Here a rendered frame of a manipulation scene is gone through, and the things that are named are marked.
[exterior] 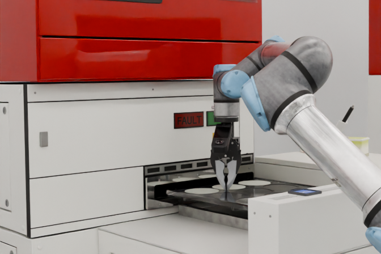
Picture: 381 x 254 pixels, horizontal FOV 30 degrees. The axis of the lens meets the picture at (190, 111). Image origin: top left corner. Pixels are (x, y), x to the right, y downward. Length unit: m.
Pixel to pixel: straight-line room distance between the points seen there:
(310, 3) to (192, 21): 2.82
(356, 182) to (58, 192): 0.84
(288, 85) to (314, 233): 0.35
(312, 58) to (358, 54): 3.70
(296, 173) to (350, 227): 0.53
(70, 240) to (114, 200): 0.17
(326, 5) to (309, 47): 3.42
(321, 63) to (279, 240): 0.39
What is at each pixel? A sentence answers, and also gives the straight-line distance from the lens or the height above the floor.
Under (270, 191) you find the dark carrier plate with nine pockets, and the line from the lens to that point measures 2.07.
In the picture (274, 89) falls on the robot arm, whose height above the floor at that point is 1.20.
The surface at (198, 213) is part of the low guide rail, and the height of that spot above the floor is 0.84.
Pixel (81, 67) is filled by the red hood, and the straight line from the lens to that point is 1.89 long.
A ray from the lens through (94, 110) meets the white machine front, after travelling 1.97.
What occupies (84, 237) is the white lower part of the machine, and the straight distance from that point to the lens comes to 1.99.
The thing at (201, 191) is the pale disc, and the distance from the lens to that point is 2.07.
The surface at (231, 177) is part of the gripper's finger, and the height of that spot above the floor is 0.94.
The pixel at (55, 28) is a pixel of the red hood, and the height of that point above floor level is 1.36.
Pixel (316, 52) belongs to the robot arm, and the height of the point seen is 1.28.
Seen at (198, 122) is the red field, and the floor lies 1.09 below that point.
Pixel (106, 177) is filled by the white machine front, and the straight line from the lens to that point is 2.01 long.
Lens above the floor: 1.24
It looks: 3 degrees down
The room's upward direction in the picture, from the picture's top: 1 degrees counter-clockwise
